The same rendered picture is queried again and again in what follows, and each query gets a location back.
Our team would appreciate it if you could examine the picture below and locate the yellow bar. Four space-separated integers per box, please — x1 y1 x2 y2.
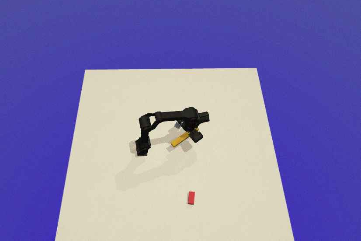
171 132 190 147

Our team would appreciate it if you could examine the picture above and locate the red rectangular block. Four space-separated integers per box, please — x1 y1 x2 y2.
188 192 195 205

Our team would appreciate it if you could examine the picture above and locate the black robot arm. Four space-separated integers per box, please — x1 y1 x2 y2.
135 107 210 156

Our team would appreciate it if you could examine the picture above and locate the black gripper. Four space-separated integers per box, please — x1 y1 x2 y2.
177 120 203 143

